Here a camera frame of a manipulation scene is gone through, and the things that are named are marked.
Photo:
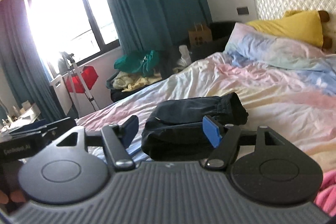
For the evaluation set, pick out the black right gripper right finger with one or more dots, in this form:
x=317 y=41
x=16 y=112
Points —
x=262 y=165

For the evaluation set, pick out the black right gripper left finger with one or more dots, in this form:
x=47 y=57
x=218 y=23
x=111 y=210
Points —
x=78 y=164

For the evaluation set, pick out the yellow pillow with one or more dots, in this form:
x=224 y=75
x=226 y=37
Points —
x=305 y=26

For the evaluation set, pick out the yellow clothes pile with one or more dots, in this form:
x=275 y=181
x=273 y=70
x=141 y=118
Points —
x=128 y=82

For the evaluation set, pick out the pastel tie-dye pillow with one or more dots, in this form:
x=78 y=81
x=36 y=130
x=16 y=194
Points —
x=276 y=51

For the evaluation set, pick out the black shorts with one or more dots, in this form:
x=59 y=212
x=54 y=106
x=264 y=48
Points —
x=173 y=131

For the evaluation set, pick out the brown paper bag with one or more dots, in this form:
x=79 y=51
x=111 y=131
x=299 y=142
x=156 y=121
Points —
x=200 y=34

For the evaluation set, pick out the black wall switch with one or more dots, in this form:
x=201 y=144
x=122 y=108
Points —
x=242 y=10

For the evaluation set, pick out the white tripod stand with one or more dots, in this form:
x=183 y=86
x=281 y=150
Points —
x=79 y=81

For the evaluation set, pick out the pastel tie-dye bed sheet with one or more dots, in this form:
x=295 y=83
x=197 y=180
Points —
x=303 y=114

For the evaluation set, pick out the green cloth bag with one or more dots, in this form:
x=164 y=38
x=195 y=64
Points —
x=141 y=63

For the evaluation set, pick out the teal curtain left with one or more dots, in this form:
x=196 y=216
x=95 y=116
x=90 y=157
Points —
x=21 y=64

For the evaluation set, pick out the white heater panel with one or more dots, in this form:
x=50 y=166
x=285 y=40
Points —
x=62 y=94

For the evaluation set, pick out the pink cloth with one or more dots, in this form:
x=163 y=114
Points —
x=326 y=197

